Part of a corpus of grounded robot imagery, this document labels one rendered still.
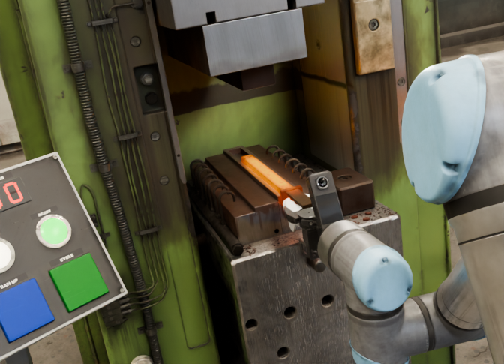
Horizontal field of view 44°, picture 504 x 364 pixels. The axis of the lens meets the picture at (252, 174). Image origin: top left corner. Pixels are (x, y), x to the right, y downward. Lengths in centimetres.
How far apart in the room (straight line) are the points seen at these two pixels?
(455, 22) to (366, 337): 793
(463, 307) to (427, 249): 73
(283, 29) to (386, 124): 42
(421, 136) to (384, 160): 99
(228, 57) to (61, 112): 35
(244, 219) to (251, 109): 53
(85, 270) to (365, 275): 46
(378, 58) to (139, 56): 53
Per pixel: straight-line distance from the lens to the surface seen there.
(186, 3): 116
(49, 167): 112
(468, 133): 50
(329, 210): 111
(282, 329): 134
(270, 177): 137
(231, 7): 118
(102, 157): 130
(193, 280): 145
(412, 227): 163
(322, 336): 139
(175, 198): 137
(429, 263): 172
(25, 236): 108
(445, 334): 106
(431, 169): 53
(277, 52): 121
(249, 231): 128
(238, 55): 119
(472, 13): 896
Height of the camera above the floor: 146
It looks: 19 degrees down
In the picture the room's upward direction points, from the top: 9 degrees counter-clockwise
